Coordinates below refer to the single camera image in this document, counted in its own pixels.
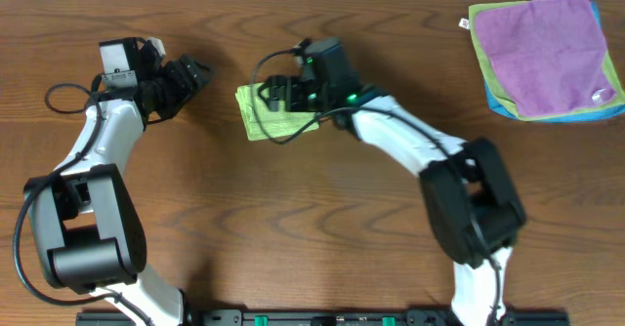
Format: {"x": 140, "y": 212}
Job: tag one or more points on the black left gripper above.
{"x": 177, "y": 78}

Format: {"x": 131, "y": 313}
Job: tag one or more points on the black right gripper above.
{"x": 289, "y": 94}

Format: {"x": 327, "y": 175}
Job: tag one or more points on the light green microfiber cloth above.
{"x": 262, "y": 124}

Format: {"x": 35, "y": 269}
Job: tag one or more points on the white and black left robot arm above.
{"x": 78, "y": 238}

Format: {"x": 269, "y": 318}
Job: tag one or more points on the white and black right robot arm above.
{"x": 473, "y": 207}

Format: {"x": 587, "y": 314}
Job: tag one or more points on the blue cloth at stack bottom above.
{"x": 589, "y": 116}

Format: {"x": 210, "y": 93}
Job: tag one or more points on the purple microfiber cloth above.
{"x": 548, "y": 55}

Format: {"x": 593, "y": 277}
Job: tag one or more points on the olive green cloth in stack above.
{"x": 499, "y": 92}

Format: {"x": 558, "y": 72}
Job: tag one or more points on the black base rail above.
{"x": 412, "y": 317}

